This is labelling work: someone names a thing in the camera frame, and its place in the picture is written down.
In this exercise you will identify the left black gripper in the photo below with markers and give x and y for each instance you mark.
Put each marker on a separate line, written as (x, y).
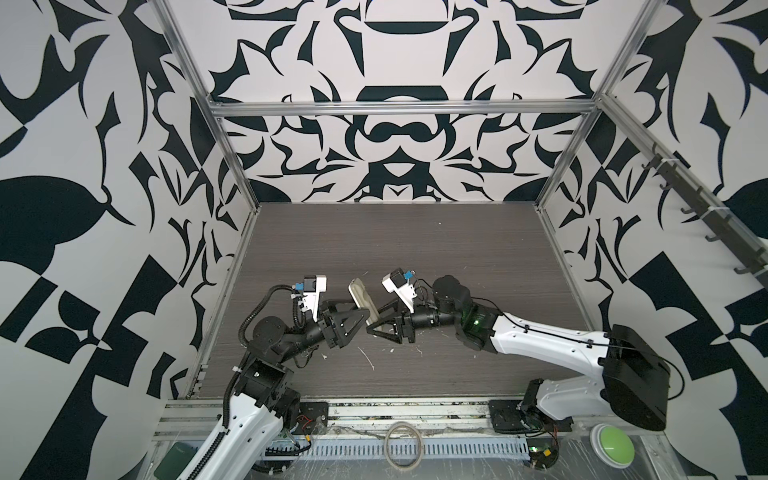
(327, 329)

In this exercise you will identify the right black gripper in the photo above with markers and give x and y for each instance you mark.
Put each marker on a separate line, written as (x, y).
(408, 324)

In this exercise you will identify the white remote control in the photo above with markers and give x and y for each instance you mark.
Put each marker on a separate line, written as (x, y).
(363, 300)

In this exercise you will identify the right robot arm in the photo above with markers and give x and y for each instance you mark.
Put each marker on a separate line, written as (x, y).
(616, 371)

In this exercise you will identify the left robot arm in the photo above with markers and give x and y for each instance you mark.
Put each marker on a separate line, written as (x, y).
(258, 403)

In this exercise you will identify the small electronics board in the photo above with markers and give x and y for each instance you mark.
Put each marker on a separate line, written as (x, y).
(543, 453)

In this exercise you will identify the dark green pad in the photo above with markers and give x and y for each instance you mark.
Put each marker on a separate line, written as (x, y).
(175, 461)

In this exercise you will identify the green push button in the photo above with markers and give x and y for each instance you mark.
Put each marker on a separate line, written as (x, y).
(612, 446)

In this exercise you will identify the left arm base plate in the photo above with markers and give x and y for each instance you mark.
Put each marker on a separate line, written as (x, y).
(312, 415)

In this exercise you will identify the slotted cable duct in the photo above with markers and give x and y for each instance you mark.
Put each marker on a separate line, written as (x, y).
(400, 449)

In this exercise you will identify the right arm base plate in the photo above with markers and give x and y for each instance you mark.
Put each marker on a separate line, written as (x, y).
(516, 417)

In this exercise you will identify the black wall hook rail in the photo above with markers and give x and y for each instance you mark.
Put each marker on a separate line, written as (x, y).
(701, 204)

